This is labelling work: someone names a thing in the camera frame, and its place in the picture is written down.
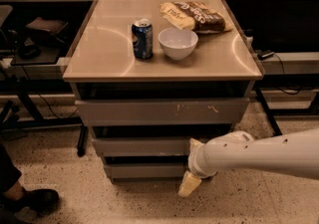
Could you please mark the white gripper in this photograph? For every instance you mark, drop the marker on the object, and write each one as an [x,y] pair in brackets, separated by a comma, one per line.
[195,161]

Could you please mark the grey bottom drawer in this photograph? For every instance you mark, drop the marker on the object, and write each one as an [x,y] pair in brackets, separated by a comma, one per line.
[138,171]

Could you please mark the grey drawer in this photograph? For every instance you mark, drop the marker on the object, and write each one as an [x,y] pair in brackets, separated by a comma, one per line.
[144,146]
[138,171]
[161,112]

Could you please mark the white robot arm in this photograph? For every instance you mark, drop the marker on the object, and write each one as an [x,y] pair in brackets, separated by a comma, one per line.
[295,154]

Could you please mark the grey top drawer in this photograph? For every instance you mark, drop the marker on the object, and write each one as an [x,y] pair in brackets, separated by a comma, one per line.
[161,112]

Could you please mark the grey middle drawer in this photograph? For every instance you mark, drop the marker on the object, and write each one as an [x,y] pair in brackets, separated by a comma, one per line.
[144,146]

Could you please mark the grey drawer cabinet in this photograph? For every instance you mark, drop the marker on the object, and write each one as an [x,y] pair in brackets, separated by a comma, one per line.
[104,68]

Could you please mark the black desk leg right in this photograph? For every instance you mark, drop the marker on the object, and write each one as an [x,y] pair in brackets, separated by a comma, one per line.
[271,118]

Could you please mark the black desk leg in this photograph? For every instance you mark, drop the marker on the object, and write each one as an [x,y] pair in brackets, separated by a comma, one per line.
[82,141]
[271,118]

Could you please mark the black desk leg left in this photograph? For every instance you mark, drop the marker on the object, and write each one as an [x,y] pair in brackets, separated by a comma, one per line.
[82,141]

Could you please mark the white bowl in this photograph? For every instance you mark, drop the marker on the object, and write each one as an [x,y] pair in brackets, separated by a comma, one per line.
[177,44]

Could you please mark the small black device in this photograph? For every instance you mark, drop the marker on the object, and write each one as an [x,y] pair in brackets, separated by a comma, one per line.
[265,55]

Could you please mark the blue soda can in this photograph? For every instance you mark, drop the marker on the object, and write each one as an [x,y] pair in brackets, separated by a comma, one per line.
[142,34]

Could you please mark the brown yellow chip bag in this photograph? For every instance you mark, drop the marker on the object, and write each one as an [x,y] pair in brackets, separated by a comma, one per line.
[195,16]

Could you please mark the black shoe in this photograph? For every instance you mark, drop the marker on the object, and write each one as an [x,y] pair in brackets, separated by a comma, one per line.
[39,200]

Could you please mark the dark trouser leg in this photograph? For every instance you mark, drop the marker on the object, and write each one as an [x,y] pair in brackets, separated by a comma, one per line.
[9,173]

